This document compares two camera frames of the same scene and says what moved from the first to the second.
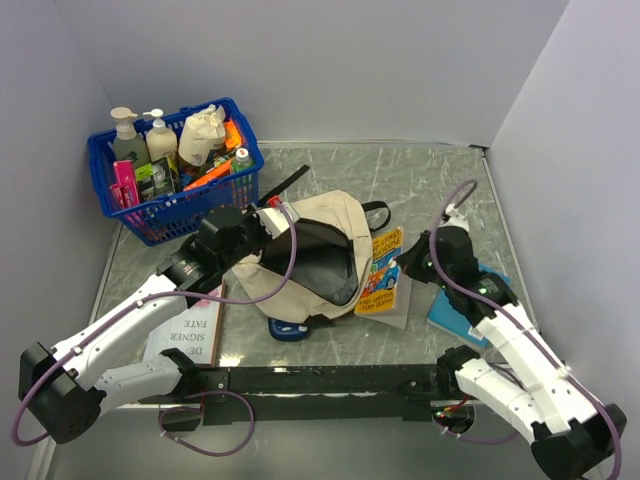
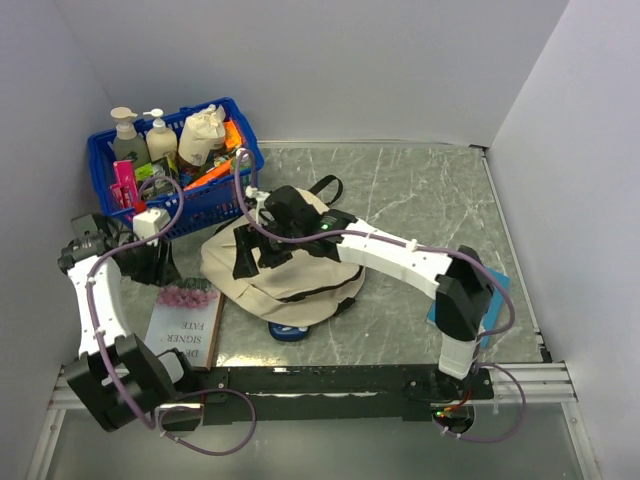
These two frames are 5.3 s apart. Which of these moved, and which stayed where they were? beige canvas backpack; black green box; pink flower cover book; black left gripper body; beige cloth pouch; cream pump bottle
Moved: black left gripper body; beige canvas backpack
Stayed: pink flower cover book; cream pump bottle; beige cloth pouch; black green box
